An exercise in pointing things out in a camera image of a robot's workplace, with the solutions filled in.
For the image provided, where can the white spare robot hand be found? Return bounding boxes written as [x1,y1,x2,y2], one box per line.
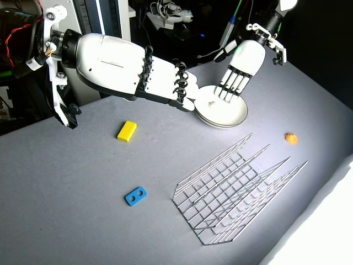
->
[146,0,194,31]

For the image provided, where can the yellow rectangular block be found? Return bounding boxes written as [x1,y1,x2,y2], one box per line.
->
[116,120,138,143]

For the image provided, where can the white column with blue strip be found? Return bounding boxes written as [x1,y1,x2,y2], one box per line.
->
[59,0,132,105]

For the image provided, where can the orange bread bun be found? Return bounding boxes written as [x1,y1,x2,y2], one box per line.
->
[285,132,299,146]

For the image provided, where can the thin white cable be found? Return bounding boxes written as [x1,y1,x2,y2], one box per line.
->
[197,46,224,59]

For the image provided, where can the green cable of left arm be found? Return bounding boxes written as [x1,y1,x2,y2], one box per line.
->
[232,0,244,19]

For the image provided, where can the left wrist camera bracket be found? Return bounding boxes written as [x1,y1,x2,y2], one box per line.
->
[246,23,287,66]

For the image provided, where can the white plate with dark rim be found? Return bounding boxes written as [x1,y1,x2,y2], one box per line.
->
[195,110,247,129]
[194,84,248,126]

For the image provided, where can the silver wire dish rack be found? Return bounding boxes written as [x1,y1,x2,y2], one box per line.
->
[172,133,309,246]

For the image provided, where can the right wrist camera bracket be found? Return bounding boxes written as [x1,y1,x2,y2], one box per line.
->
[41,4,83,130]

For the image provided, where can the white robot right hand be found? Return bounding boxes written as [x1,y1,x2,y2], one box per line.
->
[61,29,200,113]

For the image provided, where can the red wire of right arm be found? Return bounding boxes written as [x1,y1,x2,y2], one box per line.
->
[5,16,44,68]

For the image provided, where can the blue block with two holes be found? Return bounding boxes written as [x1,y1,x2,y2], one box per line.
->
[124,186,148,207]

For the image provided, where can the white cable adapter box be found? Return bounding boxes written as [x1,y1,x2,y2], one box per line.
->
[219,15,238,47]

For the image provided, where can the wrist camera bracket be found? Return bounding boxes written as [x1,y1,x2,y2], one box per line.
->
[246,23,287,66]
[41,4,83,130]

